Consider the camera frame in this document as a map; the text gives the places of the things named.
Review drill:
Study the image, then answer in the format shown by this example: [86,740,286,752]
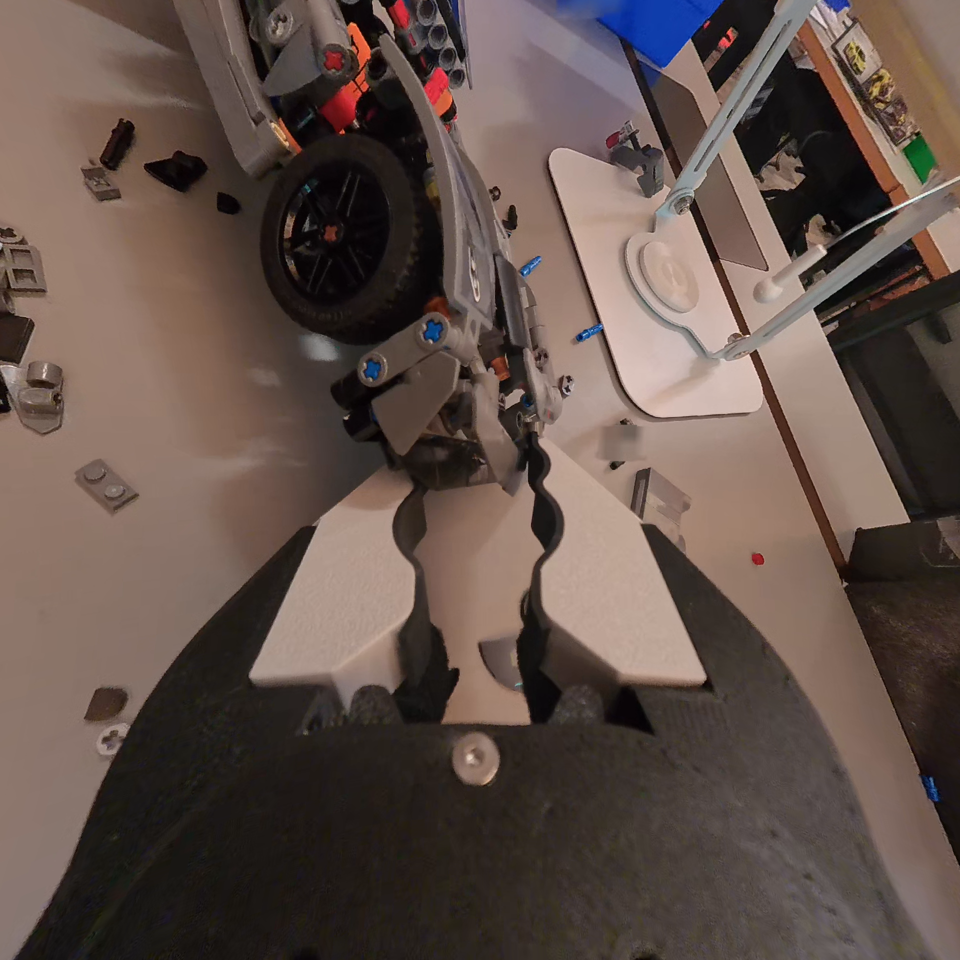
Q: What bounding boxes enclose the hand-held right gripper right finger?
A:
[521,435,710,725]

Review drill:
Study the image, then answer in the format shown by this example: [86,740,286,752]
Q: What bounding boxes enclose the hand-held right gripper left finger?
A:
[249,457,460,725]

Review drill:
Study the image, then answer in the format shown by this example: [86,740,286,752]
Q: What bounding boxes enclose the small black lego wheel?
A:
[258,133,445,346]

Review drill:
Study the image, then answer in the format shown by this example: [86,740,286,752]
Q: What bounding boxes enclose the grey lego car model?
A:
[172,0,560,496]

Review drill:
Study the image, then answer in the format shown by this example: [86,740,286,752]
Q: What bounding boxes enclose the black red lego subassembly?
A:
[606,123,667,198]

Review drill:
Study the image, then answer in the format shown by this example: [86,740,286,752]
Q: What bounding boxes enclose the grey lego panel assembly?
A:
[630,466,693,552]

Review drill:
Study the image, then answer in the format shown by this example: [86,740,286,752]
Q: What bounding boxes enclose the dark quarter-round lego piece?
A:
[478,636,526,691]

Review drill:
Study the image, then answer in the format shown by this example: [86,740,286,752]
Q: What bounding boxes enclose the grey two-stud lego plate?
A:
[75,459,141,515]

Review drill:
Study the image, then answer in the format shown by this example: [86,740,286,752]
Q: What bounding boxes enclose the lego set cardboard box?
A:
[843,517,960,774]

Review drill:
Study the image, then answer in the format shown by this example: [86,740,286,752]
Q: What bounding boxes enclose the grey lego piece square holes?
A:
[0,243,48,295]

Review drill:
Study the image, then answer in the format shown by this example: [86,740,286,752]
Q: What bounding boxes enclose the white rounded board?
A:
[547,146,765,420]

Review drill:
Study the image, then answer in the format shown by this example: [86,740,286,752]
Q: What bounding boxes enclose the white round stand base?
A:
[626,228,751,363]

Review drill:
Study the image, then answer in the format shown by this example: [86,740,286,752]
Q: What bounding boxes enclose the grey flat metal plate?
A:
[651,63,770,273]

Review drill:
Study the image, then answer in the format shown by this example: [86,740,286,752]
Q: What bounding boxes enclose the blue plastic box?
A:
[555,0,721,69]

